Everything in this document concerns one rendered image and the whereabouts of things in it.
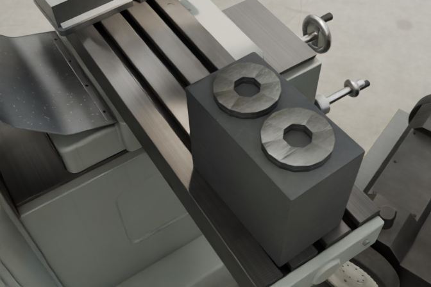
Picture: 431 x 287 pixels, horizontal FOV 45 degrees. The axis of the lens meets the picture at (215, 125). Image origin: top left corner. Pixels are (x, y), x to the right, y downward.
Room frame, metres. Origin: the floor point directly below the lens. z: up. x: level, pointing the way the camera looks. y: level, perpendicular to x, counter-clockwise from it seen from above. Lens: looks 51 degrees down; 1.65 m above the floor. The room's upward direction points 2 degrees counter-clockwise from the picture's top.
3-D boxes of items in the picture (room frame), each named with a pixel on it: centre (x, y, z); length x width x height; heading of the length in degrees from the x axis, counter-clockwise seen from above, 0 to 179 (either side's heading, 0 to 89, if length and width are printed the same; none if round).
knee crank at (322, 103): (0.99, -0.36, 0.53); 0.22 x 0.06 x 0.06; 121
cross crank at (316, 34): (1.10, -0.26, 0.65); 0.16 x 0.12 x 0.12; 121
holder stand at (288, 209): (0.42, -0.07, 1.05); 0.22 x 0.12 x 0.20; 34
